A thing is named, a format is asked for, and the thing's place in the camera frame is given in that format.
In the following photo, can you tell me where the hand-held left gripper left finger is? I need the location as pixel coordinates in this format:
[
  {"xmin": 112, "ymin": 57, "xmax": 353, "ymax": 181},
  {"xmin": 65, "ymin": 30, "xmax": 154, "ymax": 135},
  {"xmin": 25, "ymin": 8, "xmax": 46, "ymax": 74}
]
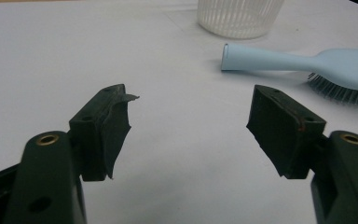
[{"xmin": 68, "ymin": 83, "xmax": 140, "ymax": 182}]

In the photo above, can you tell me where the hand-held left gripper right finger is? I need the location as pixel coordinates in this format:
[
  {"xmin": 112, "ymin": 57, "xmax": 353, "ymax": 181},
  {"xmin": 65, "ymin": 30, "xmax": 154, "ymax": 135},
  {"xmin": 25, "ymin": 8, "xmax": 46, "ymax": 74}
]
[{"xmin": 245, "ymin": 84, "xmax": 327, "ymax": 180}]

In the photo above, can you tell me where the light blue hairbrush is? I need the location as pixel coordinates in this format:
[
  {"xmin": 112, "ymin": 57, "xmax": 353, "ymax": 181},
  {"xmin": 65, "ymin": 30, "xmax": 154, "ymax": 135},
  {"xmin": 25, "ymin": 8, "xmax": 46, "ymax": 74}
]
[{"xmin": 220, "ymin": 42, "xmax": 358, "ymax": 108}]

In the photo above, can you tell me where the white plastic basket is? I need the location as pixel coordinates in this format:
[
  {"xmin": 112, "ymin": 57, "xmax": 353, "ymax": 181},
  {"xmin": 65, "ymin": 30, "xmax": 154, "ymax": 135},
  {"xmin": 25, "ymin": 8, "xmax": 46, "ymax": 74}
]
[{"xmin": 197, "ymin": 0, "xmax": 285, "ymax": 40}]

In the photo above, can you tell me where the white table cover sheet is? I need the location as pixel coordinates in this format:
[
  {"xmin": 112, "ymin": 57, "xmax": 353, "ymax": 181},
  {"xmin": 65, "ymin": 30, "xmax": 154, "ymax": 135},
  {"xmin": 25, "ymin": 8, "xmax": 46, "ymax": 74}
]
[{"xmin": 0, "ymin": 0, "xmax": 358, "ymax": 224}]

